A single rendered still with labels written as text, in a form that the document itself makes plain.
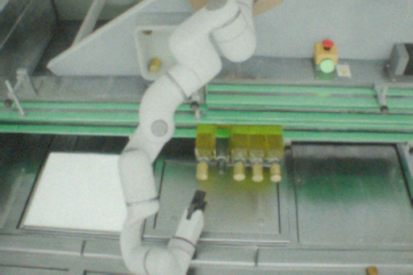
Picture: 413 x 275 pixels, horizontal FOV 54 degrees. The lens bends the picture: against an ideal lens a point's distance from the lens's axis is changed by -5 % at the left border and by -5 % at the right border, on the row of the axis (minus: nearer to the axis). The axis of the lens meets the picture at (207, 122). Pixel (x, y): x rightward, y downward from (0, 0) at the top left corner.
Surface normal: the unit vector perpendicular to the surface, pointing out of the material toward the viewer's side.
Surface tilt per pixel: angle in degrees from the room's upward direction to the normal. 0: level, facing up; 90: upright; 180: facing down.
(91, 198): 90
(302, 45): 0
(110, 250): 90
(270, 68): 90
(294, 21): 0
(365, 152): 90
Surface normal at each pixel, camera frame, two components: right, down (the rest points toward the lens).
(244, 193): -0.04, -0.68
